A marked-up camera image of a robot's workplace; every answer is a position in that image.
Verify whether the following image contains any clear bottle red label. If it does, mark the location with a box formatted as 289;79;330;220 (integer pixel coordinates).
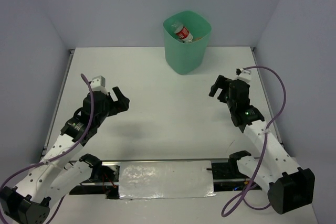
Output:
171;21;194;43

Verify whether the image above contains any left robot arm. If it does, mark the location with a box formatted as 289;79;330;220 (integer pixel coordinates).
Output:
1;86;130;223

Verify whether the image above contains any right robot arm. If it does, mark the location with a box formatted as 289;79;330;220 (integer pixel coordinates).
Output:
209;73;315;214

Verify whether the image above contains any green plastic bin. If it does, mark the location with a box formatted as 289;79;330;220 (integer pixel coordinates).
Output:
163;10;212;74

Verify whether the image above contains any silver tape panel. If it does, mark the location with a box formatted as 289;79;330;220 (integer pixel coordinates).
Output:
119;161;215;199

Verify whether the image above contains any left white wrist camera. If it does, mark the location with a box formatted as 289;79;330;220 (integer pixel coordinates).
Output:
90;76;108;95

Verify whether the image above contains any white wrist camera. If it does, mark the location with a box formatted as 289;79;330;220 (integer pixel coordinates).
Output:
90;76;108;95
235;68;251;83

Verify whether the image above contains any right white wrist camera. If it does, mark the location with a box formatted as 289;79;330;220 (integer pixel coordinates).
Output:
235;68;251;83

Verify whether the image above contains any metal base rail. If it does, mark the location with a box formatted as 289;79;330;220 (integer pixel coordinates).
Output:
70;159;249;200

